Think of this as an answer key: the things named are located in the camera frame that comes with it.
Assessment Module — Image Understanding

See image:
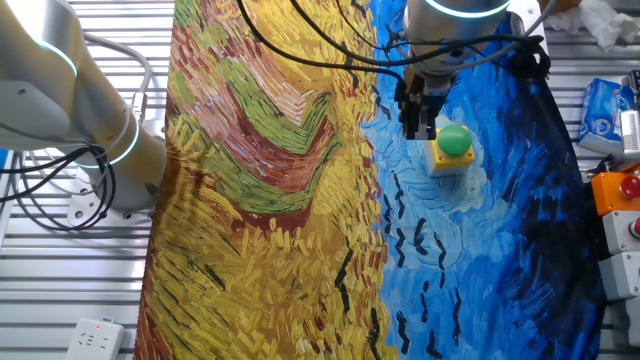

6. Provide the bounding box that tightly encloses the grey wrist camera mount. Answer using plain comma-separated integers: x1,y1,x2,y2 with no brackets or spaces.
505,0,550,51

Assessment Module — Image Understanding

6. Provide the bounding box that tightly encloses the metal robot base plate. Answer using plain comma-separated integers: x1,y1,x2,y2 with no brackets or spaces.
66,167,157,227

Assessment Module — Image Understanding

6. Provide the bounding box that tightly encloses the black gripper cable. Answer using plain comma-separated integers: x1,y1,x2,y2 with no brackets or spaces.
235,0,409,86

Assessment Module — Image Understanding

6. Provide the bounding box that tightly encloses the grey box green button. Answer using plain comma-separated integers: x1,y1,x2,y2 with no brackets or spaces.
598,251,640,303

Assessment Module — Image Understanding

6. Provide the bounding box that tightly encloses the brown object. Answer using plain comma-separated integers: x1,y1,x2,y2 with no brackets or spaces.
537,0,584,16

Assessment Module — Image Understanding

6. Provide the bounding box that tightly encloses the green button yellow box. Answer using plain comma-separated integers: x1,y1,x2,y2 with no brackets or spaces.
423,123,477,179

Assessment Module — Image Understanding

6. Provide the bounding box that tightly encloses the grey box red mushroom button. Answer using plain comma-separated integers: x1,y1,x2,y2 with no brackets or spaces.
601,209,640,257

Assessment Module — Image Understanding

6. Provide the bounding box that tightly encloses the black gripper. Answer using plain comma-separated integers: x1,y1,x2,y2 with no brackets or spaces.
393,64,454,142

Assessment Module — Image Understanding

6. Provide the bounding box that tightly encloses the black base cable bundle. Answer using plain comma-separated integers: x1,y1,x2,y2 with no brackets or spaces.
0,143,118,233

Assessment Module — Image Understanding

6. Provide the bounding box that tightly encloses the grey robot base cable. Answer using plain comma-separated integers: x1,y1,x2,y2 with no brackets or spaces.
82,30,154,124

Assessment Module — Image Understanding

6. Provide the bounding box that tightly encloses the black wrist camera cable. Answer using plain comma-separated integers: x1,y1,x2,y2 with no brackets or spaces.
288,0,552,84

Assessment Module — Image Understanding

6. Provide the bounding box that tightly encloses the white crumpled tissue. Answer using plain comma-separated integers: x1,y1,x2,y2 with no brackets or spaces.
543,0,640,54

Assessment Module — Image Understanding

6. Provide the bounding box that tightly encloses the white power strip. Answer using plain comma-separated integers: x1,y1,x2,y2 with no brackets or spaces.
63,317,126,360

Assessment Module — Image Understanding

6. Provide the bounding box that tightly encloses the blue tissue pack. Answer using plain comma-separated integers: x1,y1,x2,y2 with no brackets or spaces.
578,77,637,155

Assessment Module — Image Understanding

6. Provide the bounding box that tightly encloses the painted wheatfield print cloth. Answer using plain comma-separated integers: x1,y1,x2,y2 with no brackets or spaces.
132,0,609,360

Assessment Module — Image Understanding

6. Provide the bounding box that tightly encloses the orange box red button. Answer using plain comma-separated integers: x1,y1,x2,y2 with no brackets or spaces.
590,171,640,217

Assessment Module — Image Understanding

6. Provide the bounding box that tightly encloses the silver depth camera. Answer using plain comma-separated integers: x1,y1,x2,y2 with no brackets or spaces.
619,108,640,157

